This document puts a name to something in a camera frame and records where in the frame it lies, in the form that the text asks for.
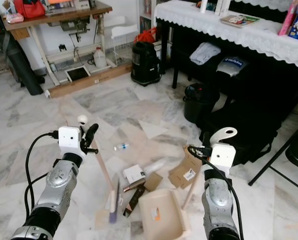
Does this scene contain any wooden workbench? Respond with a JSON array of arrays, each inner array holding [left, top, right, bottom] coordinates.
[[1, 1, 114, 86]]

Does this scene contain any pink package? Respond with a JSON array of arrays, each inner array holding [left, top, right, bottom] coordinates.
[[278, 0, 298, 36]]

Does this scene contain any white framed black tablet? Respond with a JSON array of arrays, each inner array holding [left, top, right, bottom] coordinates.
[[65, 66, 91, 83]]

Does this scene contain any black table with shelf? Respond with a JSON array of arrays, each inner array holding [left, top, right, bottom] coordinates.
[[161, 19, 298, 166]]

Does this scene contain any black vacuum cleaner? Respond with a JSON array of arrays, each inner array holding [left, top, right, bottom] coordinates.
[[130, 41, 162, 87]]

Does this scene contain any long brown wooden plank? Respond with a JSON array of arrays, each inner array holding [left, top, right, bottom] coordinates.
[[46, 62, 133, 99]]

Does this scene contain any white lace tablecloth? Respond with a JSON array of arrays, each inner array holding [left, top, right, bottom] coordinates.
[[155, 0, 298, 71]]

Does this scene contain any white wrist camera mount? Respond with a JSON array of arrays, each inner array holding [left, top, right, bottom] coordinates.
[[210, 143, 237, 170], [58, 126, 82, 149]]

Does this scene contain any red fabric bag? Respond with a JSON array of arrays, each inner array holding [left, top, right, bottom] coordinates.
[[14, 0, 47, 20]]

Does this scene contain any colourful flat book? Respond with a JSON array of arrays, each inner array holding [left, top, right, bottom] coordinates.
[[220, 14, 261, 28]]

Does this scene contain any white wire rack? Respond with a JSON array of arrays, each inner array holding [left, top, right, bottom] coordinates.
[[108, 15, 142, 64]]

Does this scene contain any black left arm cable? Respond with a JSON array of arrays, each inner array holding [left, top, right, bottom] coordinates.
[[24, 131, 60, 222]]

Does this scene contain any small brown cardboard piece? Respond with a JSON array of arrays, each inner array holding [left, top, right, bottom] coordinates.
[[144, 172, 163, 192]]

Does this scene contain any folded white clothing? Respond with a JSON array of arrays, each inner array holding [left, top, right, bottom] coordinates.
[[189, 42, 222, 66]]

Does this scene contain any beige long-handled dustpan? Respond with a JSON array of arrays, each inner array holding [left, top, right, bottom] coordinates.
[[139, 127, 238, 240]]

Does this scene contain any beige broom with purple bristles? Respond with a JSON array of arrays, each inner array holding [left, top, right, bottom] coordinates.
[[77, 115, 121, 225]]

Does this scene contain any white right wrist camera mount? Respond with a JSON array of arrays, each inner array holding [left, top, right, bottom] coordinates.
[[210, 143, 237, 170]]

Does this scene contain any dark brown long box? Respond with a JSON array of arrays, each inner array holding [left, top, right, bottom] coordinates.
[[123, 182, 147, 218]]

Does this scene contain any long black fabric bag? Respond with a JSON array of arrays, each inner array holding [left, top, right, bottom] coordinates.
[[0, 30, 45, 96]]

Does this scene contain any flattened brown cardboard box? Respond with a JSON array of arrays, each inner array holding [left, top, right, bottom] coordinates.
[[169, 145, 202, 190]]

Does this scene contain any red plastic bag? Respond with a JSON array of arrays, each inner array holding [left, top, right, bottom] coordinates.
[[134, 27, 157, 45]]

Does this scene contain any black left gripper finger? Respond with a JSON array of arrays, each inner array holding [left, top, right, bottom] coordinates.
[[84, 123, 100, 145]]

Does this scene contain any crushed clear plastic bottle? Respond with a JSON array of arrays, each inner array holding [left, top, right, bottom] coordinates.
[[144, 158, 168, 173]]

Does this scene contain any white bookshelf with books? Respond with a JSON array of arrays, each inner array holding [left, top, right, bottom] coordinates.
[[138, 0, 157, 34]]

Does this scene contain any small white carton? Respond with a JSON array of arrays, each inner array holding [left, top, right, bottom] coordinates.
[[123, 164, 146, 185]]

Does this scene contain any pink plastic box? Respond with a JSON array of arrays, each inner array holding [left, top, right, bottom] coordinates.
[[6, 13, 25, 25]]

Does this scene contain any black trash bin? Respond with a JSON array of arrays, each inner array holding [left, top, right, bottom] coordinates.
[[183, 83, 220, 125]]

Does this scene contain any white plastic jug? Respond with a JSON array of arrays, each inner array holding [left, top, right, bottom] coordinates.
[[93, 46, 108, 69]]

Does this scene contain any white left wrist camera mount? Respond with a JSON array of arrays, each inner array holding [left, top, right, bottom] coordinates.
[[58, 126, 82, 149]]

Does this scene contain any large black bag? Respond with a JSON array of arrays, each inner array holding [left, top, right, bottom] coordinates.
[[199, 97, 295, 166]]

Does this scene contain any silver bag with blue print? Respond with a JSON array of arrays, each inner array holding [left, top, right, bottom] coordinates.
[[215, 56, 249, 78]]

